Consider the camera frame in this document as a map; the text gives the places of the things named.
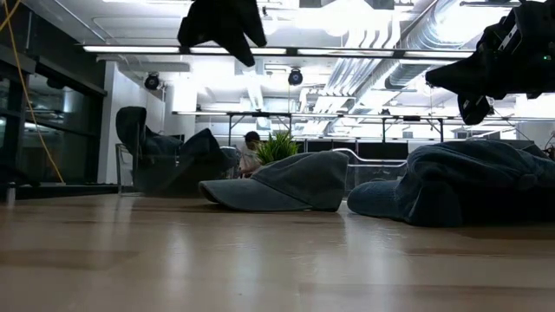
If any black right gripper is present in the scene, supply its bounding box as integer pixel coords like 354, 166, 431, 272
425, 19, 526, 100

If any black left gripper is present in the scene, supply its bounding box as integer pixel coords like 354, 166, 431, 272
190, 0, 268, 68

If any blue denim cap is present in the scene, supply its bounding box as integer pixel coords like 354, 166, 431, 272
346, 139, 555, 229

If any navy blue cap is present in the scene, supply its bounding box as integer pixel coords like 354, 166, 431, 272
115, 106, 240, 197

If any light grey cap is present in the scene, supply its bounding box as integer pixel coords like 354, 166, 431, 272
198, 150, 350, 213

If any green plant in white pot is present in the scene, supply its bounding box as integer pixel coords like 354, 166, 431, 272
255, 131, 301, 166

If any person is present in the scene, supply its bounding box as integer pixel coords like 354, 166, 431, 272
238, 131, 264, 179

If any clear plastic bin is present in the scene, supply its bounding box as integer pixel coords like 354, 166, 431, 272
331, 146, 408, 196
114, 142, 242, 198

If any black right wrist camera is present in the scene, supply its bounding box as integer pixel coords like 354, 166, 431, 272
457, 92, 493, 127

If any silver ventilation duct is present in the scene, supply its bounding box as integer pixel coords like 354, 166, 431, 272
385, 0, 491, 90

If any yellow cable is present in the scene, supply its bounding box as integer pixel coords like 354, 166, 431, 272
0, 0, 66, 184

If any black aluminium table frame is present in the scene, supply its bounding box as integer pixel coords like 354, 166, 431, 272
0, 184, 121, 201

